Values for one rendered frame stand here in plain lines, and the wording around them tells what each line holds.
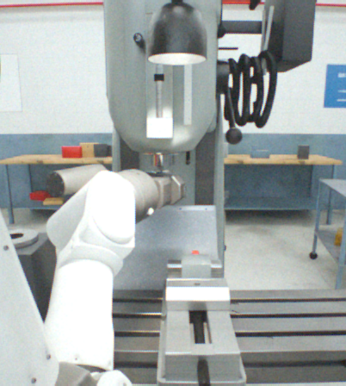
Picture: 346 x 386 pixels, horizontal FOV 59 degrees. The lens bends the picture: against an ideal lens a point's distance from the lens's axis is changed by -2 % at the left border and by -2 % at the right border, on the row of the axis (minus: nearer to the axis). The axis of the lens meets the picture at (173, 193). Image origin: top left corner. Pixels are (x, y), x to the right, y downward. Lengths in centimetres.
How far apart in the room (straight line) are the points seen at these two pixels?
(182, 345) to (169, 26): 47
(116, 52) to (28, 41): 486
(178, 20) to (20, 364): 34
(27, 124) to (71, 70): 106
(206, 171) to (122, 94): 53
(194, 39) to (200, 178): 68
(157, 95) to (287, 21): 49
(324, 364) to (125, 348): 40
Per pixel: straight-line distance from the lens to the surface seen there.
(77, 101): 505
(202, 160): 100
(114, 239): 36
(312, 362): 75
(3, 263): 19
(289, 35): 89
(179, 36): 37
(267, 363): 72
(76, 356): 31
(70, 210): 42
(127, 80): 54
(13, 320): 19
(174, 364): 57
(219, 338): 58
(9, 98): 545
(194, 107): 53
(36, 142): 527
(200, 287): 64
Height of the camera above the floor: 136
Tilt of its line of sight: 13 degrees down
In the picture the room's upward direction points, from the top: straight up
